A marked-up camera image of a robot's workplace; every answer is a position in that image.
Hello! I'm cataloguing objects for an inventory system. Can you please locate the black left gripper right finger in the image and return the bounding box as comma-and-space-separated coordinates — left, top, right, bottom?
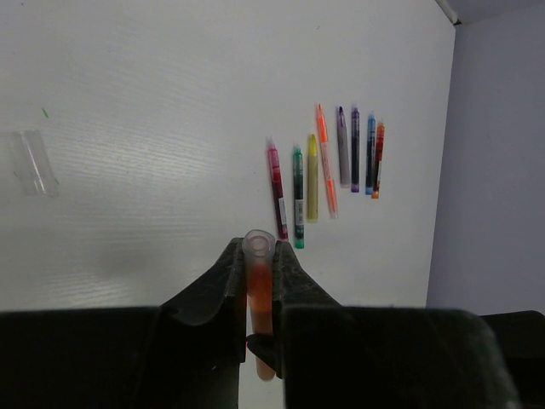
272, 241, 340, 408

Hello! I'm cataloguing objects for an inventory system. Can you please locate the blue pen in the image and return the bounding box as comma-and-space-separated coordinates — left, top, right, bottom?
365, 112, 376, 195

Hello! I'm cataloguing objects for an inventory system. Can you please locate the dark red pen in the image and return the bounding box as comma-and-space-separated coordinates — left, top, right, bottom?
267, 136, 289, 241

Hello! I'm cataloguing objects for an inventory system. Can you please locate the yellow highlighter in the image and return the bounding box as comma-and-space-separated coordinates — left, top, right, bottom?
307, 134, 318, 223

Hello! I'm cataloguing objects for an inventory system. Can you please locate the green pen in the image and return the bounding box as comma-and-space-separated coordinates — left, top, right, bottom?
292, 145, 305, 249

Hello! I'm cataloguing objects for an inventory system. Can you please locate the clear pen cap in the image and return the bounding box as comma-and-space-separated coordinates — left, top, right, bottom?
1, 130, 59, 198

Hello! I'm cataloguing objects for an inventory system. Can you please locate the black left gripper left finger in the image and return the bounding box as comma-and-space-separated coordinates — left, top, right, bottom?
160, 238, 247, 408

